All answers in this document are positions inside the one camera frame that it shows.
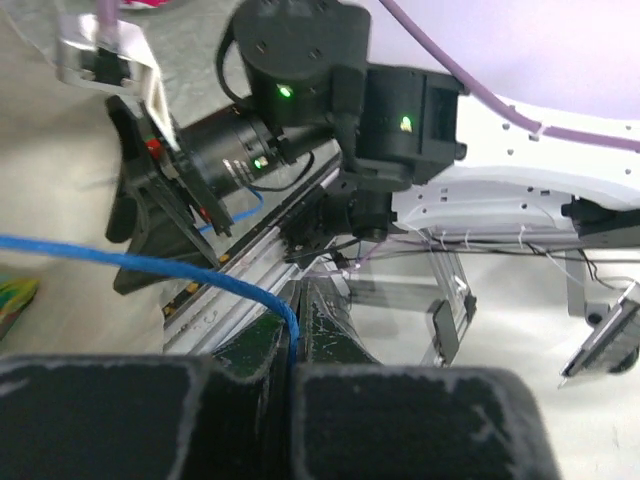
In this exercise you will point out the aluminium rail frame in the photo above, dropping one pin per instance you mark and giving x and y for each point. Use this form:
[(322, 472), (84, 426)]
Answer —
[(552, 214)]

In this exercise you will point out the checkered paper bag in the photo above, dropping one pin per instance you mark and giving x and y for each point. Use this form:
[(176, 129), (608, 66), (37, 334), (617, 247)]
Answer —
[(59, 160)]

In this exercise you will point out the green snack bag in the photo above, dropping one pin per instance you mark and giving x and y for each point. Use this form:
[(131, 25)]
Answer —
[(16, 296)]

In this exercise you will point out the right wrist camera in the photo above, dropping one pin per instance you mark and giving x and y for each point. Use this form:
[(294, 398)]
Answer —
[(126, 67)]

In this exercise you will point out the red snack bag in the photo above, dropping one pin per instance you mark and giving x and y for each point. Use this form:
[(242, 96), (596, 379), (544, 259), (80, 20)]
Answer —
[(143, 4)]

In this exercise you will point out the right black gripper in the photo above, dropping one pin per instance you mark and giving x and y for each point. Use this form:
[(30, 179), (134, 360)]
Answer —
[(160, 194)]

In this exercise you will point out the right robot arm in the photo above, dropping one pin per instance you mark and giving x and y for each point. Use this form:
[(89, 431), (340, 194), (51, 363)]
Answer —
[(398, 128)]

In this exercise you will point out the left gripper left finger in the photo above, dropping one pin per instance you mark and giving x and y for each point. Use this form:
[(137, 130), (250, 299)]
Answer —
[(216, 416)]

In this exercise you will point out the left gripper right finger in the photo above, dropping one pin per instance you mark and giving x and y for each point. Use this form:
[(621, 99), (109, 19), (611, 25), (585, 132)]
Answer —
[(355, 418)]

